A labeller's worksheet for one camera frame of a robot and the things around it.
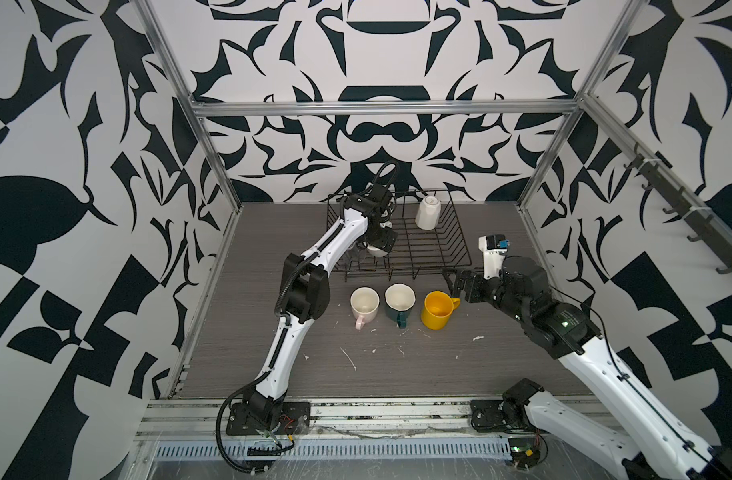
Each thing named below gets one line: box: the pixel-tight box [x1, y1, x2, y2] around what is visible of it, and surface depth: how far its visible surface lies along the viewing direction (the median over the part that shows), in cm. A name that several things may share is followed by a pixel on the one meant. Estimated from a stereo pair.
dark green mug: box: [384, 282, 417, 329], surface depth 87 cm
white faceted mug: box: [415, 195, 441, 231], surface depth 107 cm
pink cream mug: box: [349, 286, 381, 330], surface depth 87 cm
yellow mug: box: [421, 290, 461, 330], surface depth 88 cm
